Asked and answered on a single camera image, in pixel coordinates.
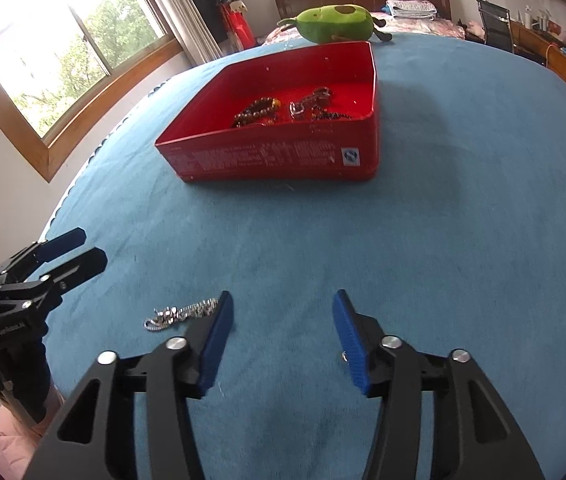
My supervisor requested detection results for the coat rack with clothes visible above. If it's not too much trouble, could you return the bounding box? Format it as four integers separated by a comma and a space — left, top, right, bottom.
192, 0, 257, 51

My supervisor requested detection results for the brown wooden bead bracelet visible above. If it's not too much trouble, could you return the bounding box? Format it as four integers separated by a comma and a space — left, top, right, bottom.
232, 96, 283, 129

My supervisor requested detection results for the beige curtain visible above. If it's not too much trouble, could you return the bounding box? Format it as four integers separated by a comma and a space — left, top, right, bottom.
159, 0, 223, 66

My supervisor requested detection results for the dark multicolour bead bracelet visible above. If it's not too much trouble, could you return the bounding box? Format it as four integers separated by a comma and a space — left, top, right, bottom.
311, 105, 356, 123

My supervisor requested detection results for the blue bed blanket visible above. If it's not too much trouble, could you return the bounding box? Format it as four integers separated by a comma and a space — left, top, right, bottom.
45, 34, 566, 479

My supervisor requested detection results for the pink sleeve forearm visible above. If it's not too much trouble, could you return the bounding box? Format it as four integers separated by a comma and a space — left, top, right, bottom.
0, 386, 64, 480

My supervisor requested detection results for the wooden desk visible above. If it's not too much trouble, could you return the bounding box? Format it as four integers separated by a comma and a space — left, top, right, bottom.
510, 22, 566, 81

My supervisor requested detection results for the silver chain necklace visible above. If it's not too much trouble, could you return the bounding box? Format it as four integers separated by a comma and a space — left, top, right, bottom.
143, 297, 220, 333

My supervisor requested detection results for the wooden framed window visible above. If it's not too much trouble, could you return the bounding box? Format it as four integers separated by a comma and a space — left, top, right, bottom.
0, 0, 183, 181

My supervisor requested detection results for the folded blankets stack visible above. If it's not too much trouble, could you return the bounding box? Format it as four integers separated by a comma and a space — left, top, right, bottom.
382, 0, 438, 20

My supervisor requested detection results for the green avocado plush toy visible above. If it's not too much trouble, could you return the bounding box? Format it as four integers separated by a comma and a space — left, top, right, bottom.
277, 3, 393, 44

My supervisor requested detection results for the black office chair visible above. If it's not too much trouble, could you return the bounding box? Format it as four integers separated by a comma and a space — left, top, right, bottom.
476, 0, 514, 53

